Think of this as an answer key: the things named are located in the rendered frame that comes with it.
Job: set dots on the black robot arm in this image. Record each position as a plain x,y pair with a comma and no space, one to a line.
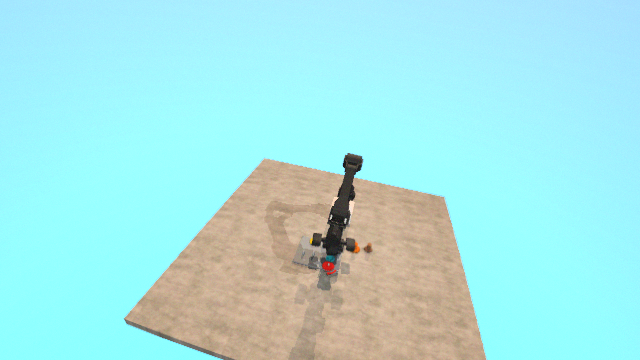
340,211

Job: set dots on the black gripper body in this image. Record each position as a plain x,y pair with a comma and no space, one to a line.
349,243

